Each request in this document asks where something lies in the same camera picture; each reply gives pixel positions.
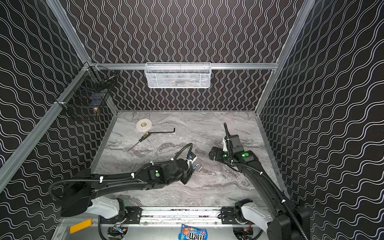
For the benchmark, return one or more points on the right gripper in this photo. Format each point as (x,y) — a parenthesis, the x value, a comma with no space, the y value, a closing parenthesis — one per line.
(217,154)

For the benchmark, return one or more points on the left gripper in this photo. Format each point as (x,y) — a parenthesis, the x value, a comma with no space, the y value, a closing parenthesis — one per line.
(187,176)

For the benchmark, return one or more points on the blue padlock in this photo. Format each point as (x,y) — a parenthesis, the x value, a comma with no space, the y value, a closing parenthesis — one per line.
(198,167)

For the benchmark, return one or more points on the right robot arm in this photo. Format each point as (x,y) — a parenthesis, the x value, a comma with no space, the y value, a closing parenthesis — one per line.
(284,220)

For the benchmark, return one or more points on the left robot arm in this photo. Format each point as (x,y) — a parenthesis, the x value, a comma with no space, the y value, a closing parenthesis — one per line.
(75,195)

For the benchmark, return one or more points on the black hex key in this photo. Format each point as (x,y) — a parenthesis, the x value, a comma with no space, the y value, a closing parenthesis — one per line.
(164,132)

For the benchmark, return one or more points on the yellow black screwdriver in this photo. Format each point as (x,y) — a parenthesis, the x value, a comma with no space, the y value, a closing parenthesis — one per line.
(144,137)

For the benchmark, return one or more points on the white tape roll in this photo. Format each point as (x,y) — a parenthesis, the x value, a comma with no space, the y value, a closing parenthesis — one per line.
(144,125)

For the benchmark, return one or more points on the M&M's candy bag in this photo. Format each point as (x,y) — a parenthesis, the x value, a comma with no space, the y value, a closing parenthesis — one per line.
(192,233)

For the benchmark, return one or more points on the brass item in basket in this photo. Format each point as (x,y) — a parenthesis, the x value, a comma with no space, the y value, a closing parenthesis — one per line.
(96,113)

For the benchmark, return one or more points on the yellow block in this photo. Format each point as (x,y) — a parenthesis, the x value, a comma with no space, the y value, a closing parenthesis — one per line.
(81,226)

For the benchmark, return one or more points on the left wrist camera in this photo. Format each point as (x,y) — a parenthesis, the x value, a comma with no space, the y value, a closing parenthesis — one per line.
(191,157)

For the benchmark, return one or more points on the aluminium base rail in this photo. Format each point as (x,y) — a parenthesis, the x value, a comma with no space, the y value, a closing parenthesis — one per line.
(197,216)

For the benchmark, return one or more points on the white wire mesh basket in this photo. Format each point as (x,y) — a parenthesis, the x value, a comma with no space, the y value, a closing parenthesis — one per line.
(178,75)

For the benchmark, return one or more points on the black wire basket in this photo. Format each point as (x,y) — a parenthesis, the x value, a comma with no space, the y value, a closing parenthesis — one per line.
(93,90)

